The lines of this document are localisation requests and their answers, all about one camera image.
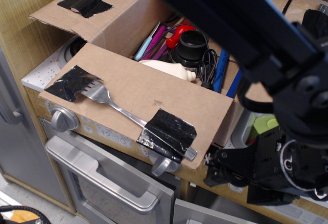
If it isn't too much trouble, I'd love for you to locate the black tape on flap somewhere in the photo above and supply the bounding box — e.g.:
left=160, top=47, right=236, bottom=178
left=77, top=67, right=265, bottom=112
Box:
left=57, top=0, right=113, bottom=18
left=302, top=9, right=327, bottom=39

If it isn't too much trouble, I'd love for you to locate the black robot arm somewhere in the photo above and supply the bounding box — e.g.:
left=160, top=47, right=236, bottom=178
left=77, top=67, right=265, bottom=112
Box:
left=164, top=0, right=327, bottom=206

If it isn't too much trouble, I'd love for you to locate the cream squeeze bottle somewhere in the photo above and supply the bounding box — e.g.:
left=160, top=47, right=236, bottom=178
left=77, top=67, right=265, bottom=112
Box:
left=139, top=59, right=196, bottom=82

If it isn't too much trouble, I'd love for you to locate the black tape over fork handle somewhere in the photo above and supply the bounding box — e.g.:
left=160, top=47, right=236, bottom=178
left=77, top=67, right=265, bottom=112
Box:
left=137, top=109, right=197, bottom=163

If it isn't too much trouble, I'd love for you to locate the black cable bottom left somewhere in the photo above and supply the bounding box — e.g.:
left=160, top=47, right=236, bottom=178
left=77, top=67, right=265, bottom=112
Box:
left=0, top=205, right=49, bottom=224

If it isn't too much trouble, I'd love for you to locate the silver toy sink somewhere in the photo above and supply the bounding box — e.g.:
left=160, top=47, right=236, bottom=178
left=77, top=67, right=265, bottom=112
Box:
left=231, top=109, right=256, bottom=149

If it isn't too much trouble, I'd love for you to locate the right silver stove knob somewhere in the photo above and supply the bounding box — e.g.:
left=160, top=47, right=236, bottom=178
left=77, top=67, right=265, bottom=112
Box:
left=149, top=150, right=181, bottom=176

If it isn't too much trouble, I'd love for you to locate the black tape on right flap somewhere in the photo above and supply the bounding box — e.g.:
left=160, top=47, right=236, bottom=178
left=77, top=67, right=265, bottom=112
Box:
left=302, top=9, right=327, bottom=39

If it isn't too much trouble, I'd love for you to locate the black tape on left flap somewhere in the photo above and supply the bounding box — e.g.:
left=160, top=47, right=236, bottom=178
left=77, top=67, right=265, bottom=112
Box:
left=57, top=0, right=113, bottom=18

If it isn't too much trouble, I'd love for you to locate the wooden toy kitchen unit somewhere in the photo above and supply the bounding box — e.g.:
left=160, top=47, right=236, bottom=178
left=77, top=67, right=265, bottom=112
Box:
left=1, top=0, right=327, bottom=223

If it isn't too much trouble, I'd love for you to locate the blue u-shaped tube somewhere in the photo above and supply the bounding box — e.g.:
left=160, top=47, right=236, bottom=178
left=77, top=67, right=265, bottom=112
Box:
left=213, top=49, right=242, bottom=98

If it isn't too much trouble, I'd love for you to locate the silver stove knob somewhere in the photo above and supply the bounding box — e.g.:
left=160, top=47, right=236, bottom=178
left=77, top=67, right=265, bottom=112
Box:
left=51, top=106, right=79, bottom=133
left=149, top=150, right=181, bottom=176

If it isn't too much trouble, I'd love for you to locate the silver oven door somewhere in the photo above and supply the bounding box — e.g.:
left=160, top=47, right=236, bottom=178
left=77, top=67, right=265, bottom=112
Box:
left=45, top=136, right=174, bottom=223

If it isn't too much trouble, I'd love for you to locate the purple handled utensil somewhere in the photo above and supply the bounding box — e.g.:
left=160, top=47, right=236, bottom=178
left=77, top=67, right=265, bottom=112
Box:
left=139, top=24, right=167, bottom=61

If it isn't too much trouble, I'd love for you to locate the silver dishwasher door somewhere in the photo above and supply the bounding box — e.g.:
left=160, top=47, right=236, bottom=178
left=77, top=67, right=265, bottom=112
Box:
left=173, top=199, right=253, bottom=224

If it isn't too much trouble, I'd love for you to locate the silver knife on right flap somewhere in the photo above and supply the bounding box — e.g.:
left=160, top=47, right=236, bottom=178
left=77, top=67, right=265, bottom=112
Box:
left=318, top=4, right=328, bottom=14

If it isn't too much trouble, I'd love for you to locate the silver toy stove burner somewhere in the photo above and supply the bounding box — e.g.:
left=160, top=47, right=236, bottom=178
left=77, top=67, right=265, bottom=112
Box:
left=58, top=36, right=87, bottom=69

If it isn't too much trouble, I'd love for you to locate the light blue handled knife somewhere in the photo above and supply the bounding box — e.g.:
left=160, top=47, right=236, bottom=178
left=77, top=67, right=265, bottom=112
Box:
left=134, top=22, right=160, bottom=61

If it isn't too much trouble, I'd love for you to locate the left silver stove knob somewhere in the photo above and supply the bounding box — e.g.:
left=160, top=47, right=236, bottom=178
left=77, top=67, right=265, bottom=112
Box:
left=51, top=106, right=79, bottom=133

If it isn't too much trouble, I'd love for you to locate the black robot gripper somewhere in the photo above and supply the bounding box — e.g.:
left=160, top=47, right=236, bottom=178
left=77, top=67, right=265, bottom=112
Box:
left=204, top=128, right=327, bottom=205

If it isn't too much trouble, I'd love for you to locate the silver fork on flap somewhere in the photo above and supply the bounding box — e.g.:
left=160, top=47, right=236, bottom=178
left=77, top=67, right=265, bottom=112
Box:
left=81, top=80, right=197, bottom=161

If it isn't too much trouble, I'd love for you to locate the black coiled cable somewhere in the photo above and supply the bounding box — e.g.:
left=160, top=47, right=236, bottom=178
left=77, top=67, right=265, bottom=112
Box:
left=196, top=49, right=218, bottom=90

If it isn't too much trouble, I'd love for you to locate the red toy utensil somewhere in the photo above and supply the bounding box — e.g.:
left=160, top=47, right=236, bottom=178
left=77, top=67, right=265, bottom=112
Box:
left=166, top=21, right=196, bottom=49

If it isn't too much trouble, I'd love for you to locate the green plastic plate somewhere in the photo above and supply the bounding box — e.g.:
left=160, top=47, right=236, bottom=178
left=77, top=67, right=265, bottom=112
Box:
left=249, top=115, right=279, bottom=140

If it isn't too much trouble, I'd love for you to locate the large brown cardboard box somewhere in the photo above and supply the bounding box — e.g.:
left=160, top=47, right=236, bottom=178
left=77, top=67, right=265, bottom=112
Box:
left=29, top=0, right=328, bottom=171

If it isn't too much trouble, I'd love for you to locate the black cylindrical blender base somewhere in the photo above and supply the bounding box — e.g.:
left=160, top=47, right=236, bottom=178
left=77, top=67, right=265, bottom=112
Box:
left=169, top=30, right=208, bottom=72

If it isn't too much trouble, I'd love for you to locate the black tape over fork tines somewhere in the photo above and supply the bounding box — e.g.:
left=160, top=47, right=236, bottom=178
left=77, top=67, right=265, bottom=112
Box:
left=45, top=65, right=101, bottom=102

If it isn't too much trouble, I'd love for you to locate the grey toy refrigerator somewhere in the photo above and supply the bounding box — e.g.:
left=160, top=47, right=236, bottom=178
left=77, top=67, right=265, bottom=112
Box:
left=1, top=53, right=68, bottom=206

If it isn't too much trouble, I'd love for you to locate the orange object bottom left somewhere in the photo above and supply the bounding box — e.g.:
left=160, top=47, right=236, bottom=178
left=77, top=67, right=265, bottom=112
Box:
left=9, top=210, right=39, bottom=223

